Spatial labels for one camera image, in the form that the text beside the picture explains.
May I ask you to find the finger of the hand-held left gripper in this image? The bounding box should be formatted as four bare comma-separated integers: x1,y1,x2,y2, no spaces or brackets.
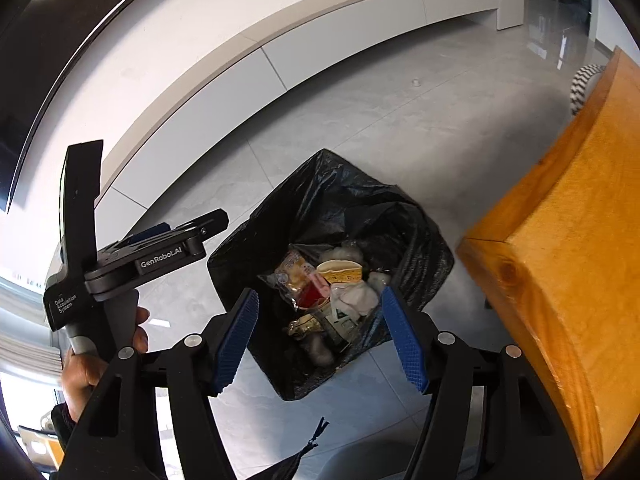
181,208,231,242
126,221,170,245

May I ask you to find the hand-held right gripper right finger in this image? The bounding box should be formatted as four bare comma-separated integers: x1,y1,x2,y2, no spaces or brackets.
380,287,585,480

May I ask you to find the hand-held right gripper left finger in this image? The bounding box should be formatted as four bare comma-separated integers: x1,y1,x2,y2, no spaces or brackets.
59,287,260,480

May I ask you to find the yellow instant noodle bowl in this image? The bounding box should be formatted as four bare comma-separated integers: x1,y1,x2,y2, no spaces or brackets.
316,258,365,286

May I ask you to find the trash bin with black bag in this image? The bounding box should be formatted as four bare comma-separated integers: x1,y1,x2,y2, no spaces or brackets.
206,148,456,402

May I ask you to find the person's left forearm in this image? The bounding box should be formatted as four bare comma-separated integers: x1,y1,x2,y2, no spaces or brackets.
49,401,78,458

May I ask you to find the person's left hand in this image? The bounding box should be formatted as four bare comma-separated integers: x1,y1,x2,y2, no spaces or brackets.
61,306,151,422

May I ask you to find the red wrapper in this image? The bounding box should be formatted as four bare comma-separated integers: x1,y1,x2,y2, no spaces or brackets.
298,282,332,310

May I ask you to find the clear printed snack bag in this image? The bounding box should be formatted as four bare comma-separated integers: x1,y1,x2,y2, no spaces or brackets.
258,245,322,306

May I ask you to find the black white striped object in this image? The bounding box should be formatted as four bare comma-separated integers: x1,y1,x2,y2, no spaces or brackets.
568,63,610,117

